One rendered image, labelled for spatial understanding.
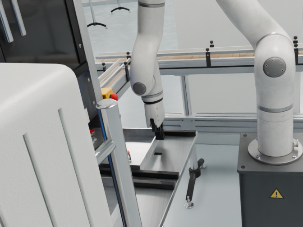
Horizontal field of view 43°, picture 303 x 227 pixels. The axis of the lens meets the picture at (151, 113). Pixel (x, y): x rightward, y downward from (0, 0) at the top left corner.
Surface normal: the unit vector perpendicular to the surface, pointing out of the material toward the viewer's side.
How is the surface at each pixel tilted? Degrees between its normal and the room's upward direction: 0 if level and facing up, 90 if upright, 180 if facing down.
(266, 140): 90
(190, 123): 90
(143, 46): 44
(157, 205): 0
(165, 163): 0
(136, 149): 0
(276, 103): 93
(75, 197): 90
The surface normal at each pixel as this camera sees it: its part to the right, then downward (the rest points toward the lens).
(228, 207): -0.14, -0.89
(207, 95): -0.29, 0.46
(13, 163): 0.89, 0.07
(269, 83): -0.25, 0.90
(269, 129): -0.52, 0.44
